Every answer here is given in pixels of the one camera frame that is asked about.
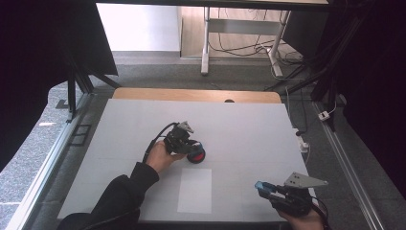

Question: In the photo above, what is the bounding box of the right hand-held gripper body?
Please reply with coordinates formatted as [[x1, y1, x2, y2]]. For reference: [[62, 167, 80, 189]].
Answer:
[[269, 172, 329, 219]]

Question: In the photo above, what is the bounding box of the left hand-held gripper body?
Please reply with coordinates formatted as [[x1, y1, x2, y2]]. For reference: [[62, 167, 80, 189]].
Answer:
[[163, 121, 196, 156]]

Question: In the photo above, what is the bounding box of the round red ink pad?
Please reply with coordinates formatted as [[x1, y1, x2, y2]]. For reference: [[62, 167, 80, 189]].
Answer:
[[186, 143, 207, 165]]

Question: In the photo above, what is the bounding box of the person's right hand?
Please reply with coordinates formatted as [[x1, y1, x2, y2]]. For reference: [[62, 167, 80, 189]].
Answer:
[[276, 206, 326, 230]]

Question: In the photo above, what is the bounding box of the person's left hand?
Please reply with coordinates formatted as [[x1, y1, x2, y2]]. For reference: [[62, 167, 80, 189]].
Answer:
[[145, 140, 188, 174]]

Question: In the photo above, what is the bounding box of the white paper sheet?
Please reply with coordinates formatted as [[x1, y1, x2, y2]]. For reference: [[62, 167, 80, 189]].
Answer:
[[176, 168, 213, 215]]

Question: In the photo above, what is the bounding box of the white cover board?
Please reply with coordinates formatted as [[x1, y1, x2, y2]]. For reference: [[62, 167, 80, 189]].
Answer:
[[56, 98, 321, 223]]

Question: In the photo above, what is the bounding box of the white power strip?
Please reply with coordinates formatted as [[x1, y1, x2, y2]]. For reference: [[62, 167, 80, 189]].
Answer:
[[292, 127, 310, 154]]

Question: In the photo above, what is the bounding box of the black metal stand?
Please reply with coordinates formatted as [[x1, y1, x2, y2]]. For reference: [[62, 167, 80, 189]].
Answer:
[[263, 9, 362, 132], [55, 47, 123, 125]]

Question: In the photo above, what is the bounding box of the black curtain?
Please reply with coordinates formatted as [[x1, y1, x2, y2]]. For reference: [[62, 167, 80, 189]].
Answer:
[[0, 0, 119, 173], [282, 0, 406, 193]]

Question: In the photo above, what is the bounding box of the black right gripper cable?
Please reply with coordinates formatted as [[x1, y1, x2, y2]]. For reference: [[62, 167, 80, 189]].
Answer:
[[309, 195, 330, 230]]

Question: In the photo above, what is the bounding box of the aluminium rail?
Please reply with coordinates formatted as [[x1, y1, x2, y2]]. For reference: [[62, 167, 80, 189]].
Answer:
[[4, 93, 94, 230], [311, 101, 386, 230]]

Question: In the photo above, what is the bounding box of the tangle of floor cables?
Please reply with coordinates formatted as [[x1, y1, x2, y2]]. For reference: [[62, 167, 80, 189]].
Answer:
[[208, 7, 305, 81]]

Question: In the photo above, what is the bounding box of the white desk frame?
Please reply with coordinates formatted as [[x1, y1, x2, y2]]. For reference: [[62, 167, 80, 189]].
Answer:
[[200, 7, 292, 79]]

